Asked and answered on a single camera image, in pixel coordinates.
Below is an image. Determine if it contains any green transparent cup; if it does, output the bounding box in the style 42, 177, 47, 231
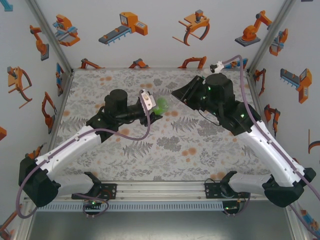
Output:
150, 95, 173, 118

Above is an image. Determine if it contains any floral patterned tablecloth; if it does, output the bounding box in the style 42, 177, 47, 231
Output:
51, 69, 280, 182

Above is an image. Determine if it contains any grey metal base panel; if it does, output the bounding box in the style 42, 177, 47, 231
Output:
27, 199, 295, 240

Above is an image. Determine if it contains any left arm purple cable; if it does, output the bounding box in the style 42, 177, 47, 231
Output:
16, 95, 151, 220

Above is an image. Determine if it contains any aluminium frame side rail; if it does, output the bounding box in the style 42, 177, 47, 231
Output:
47, 69, 75, 151
245, 69, 285, 181

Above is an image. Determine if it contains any aluminium frame post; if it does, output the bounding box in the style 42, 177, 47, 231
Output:
24, 0, 75, 76
283, 199, 310, 240
246, 0, 300, 76
13, 197, 38, 240

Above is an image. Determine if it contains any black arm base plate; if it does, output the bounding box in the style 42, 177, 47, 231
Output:
204, 181, 223, 200
99, 183, 118, 200

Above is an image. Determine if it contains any perforated metal cable tray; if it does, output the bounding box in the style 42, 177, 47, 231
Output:
37, 201, 225, 213

